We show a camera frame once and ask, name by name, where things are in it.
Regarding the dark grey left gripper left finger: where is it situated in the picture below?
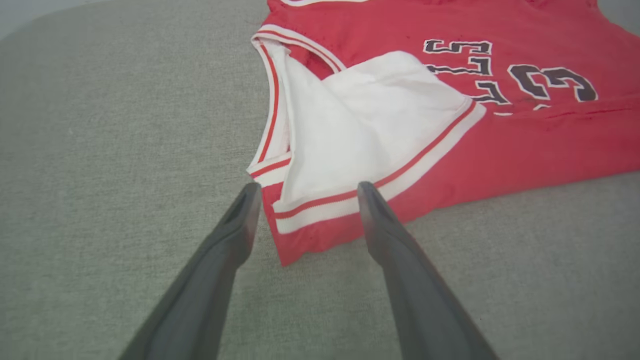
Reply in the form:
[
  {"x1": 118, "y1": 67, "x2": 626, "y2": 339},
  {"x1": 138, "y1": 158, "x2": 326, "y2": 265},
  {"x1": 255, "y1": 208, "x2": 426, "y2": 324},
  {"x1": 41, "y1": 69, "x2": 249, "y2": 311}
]
[{"x1": 117, "y1": 182, "x2": 262, "y2": 360}]

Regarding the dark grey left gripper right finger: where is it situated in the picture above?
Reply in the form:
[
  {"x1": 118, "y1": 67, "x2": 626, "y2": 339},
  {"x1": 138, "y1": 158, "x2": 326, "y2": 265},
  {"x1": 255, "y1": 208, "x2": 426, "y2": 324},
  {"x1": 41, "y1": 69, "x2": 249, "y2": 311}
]
[{"x1": 356, "y1": 181, "x2": 501, "y2": 360}]

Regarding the red Bulls basketball jersey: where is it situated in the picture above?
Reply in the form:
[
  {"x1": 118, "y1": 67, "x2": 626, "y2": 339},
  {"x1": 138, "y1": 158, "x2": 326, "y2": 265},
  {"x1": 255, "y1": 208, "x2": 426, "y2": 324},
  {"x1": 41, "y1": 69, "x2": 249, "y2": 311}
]
[{"x1": 246, "y1": 0, "x2": 640, "y2": 267}]

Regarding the grey fabric sofa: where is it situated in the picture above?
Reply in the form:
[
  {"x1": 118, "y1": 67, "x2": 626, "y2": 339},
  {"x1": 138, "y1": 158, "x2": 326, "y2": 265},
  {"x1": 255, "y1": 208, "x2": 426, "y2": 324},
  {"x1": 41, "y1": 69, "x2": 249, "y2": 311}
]
[{"x1": 0, "y1": 0, "x2": 640, "y2": 360}]

